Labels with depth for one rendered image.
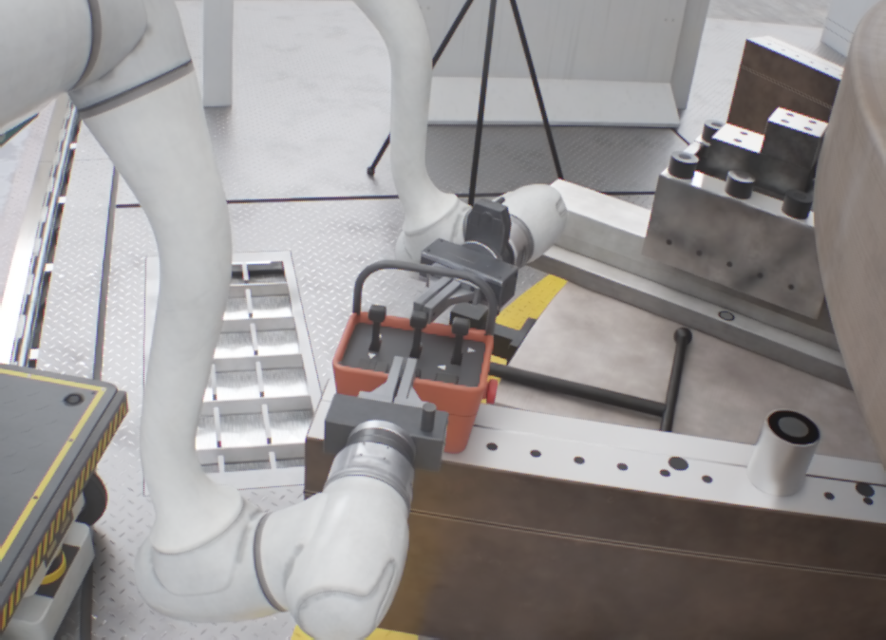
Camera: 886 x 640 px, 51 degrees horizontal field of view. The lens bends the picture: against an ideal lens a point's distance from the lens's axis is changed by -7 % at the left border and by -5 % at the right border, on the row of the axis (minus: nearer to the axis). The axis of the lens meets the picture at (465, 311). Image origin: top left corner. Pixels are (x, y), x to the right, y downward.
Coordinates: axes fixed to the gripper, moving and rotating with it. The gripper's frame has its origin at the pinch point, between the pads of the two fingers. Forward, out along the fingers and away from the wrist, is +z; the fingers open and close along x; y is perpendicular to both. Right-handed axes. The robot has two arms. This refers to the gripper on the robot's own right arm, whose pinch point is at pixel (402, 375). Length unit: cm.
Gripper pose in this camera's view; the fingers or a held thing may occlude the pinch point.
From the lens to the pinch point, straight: 117.7
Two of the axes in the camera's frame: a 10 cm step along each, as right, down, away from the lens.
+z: 1.2, -5.3, 8.4
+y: 1.1, -8.3, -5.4
